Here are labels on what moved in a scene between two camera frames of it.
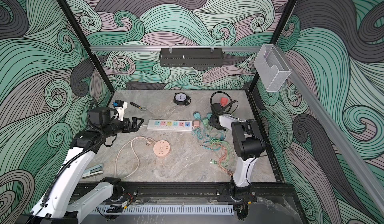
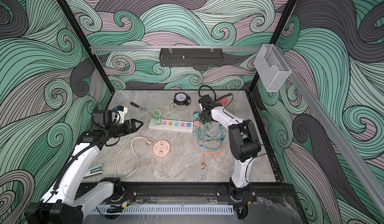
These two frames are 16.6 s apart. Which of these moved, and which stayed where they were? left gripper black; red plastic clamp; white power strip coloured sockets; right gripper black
Moved: right gripper black
Stayed: left gripper black; red plastic clamp; white power strip coloured sockets
